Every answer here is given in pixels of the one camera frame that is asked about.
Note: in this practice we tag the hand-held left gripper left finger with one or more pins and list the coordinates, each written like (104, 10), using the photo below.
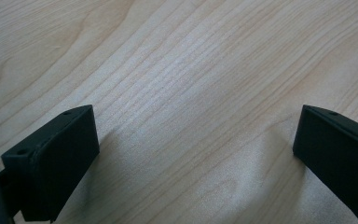
(56, 161)

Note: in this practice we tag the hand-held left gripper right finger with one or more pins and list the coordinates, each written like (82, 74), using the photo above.
(338, 149)

